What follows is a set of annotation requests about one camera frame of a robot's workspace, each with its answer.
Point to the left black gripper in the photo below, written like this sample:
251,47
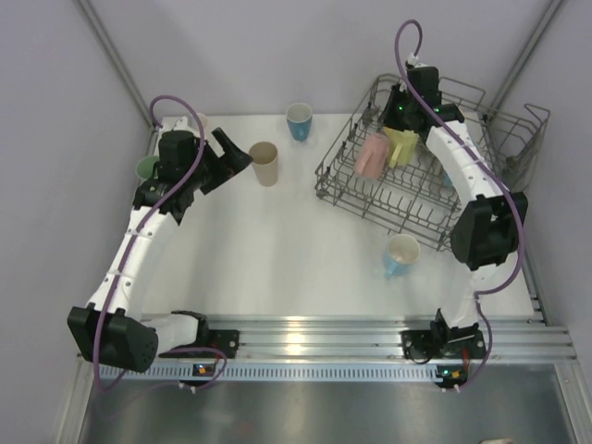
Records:
228,165

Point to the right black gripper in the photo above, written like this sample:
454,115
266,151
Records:
396,93

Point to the pale yellow-green mug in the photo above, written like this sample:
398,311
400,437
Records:
402,144

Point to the white mug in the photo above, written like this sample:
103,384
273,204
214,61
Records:
204,121

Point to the pink mug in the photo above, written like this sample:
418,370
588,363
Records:
373,156

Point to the blue butterfly mug orange inside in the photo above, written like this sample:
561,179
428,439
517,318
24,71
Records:
446,181

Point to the light blue mug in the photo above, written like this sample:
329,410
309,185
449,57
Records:
401,253

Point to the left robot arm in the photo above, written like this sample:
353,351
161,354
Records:
109,329

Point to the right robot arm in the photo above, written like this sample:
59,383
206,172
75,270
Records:
487,230

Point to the beige tumbler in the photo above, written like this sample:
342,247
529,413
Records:
265,163

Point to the dark blue mug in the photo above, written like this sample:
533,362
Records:
299,118

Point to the green tumbler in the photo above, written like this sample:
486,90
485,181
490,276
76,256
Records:
145,167

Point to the grey wire dish rack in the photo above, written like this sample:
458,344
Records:
412,198

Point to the perforated cable tray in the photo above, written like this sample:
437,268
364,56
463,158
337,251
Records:
261,372

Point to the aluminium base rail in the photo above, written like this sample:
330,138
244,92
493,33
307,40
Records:
344,338

